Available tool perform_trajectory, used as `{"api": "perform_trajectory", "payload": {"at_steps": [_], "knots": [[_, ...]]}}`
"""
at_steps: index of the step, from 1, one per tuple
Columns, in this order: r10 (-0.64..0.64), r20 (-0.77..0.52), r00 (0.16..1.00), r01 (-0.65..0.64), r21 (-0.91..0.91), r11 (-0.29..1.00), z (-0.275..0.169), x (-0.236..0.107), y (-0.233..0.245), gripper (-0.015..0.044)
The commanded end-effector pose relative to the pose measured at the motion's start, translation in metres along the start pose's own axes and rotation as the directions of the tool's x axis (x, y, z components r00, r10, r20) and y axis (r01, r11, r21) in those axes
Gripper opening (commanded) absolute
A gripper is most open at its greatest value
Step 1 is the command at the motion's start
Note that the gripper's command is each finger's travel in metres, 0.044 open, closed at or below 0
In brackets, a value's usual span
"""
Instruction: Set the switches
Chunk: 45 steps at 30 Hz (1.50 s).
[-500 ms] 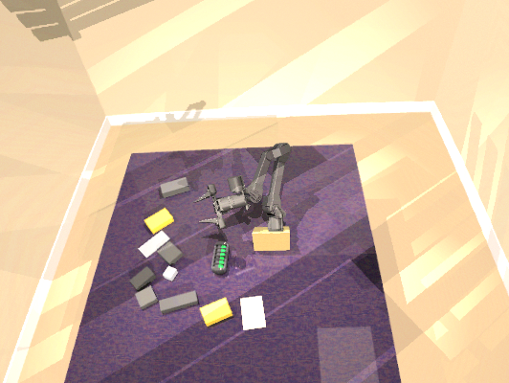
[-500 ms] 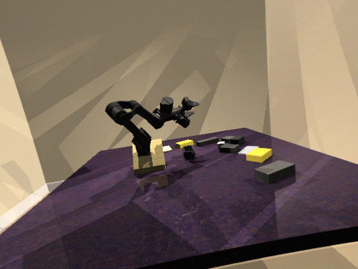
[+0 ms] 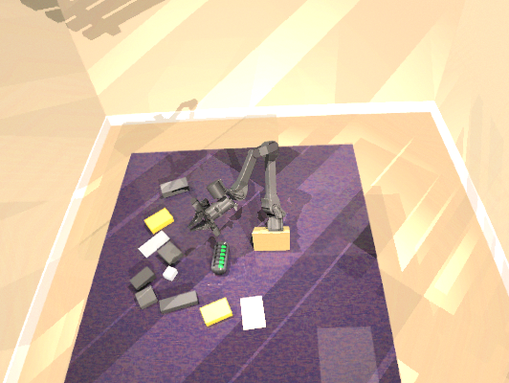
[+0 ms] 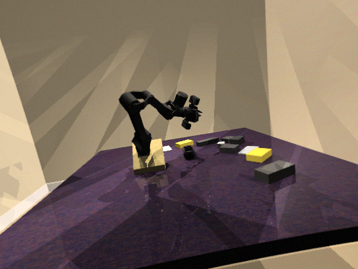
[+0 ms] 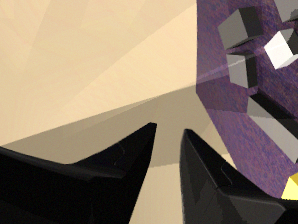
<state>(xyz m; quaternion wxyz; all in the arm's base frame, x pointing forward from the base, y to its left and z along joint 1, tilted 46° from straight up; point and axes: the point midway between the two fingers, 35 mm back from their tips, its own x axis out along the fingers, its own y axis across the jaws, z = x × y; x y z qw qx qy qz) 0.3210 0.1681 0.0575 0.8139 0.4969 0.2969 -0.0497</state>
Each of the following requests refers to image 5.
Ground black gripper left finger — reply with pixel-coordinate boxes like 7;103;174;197
0;123;157;224

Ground pale yellow flat block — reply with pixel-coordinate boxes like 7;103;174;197
282;173;298;200

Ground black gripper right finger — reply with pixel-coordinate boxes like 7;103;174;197
180;129;298;224

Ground white cube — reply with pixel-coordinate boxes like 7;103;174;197
265;28;298;69

